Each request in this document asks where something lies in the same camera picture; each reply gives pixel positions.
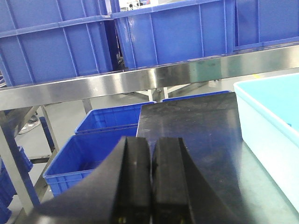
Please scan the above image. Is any blue plastic bin under table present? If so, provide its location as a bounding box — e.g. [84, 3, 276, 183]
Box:
[161, 90, 232, 103]

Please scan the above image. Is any blue crate upper left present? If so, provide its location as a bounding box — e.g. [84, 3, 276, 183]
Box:
[0, 0, 119, 87]

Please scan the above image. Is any blue bin far lower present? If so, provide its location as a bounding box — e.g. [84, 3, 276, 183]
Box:
[74, 101, 156, 134]

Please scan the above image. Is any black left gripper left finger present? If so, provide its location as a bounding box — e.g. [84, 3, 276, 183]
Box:
[23, 137, 151, 224]

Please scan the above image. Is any white metal frame background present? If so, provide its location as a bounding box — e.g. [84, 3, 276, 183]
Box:
[134, 80, 211, 103]

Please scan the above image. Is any stainless steel table frame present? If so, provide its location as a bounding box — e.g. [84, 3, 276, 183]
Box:
[0, 42, 299, 223]

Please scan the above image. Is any blue crate on steel table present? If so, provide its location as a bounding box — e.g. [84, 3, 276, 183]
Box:
[111, 0, 235, 69]

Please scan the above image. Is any blue bin near lower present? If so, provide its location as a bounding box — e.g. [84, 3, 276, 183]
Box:
[43, 126, 137, 197]

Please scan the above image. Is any blue crate with white label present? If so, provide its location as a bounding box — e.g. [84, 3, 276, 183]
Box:
[235, 0, 299, 50]

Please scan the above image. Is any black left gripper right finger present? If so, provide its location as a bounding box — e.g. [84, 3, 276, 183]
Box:
[152, 137, 236, 224]

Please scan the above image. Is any light blue plastic tub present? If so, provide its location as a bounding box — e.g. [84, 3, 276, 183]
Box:
[234, 73, 299, 210]

